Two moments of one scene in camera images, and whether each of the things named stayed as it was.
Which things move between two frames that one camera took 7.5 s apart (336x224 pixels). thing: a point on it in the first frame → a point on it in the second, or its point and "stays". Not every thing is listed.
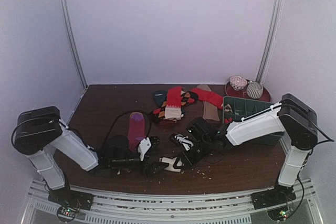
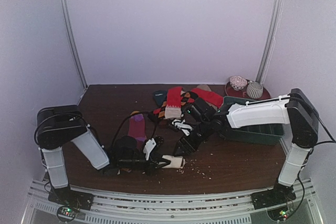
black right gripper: [186, 159] → [193, 139]
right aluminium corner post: [273, 27] stays
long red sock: [209, 97] stays
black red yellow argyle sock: [190, 97] stays
